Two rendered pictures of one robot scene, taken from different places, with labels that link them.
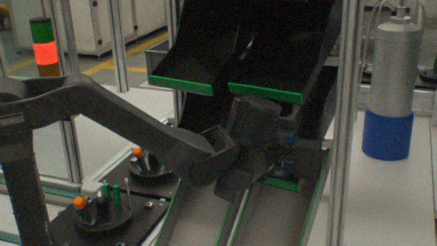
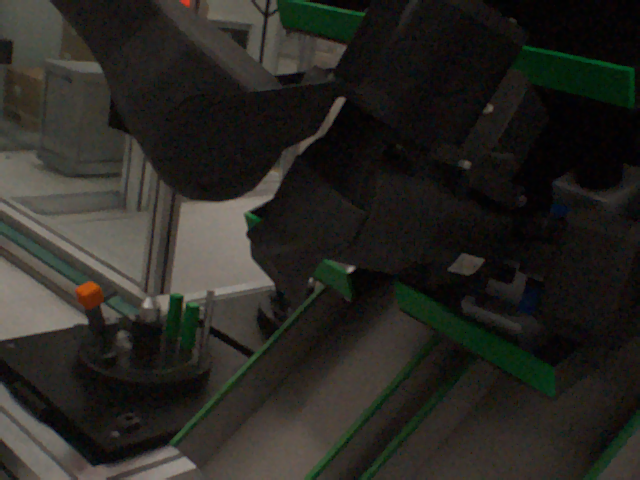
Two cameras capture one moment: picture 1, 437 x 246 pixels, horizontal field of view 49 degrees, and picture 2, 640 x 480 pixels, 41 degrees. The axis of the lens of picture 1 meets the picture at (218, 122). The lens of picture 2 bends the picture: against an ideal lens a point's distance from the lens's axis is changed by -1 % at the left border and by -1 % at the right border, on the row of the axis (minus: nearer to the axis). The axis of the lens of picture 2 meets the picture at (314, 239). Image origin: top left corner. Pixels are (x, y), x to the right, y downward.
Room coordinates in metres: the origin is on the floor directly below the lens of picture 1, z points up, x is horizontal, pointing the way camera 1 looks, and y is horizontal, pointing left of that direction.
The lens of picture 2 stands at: (0.25, -0.14, 1.38)
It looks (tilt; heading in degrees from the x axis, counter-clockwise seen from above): 17 degrees down; 20
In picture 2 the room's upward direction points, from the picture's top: 10 degrees clockwise
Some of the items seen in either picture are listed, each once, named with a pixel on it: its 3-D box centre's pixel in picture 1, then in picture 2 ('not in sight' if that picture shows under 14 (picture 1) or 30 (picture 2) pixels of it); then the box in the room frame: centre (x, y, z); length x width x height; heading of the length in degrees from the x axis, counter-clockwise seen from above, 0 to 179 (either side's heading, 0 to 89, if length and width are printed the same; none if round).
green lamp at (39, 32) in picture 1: (41, 31); not in sight; (1.14, 0.41, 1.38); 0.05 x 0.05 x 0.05
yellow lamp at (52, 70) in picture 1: (49, 72); not in sight; (1.14, 0.41, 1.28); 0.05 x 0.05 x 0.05
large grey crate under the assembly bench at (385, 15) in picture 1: (384, 18); not in sight; (5.99, -2.11, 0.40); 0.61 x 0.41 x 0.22; 67
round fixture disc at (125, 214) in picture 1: (103, 216); (144, 358); (0.96, 0.28, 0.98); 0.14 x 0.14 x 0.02
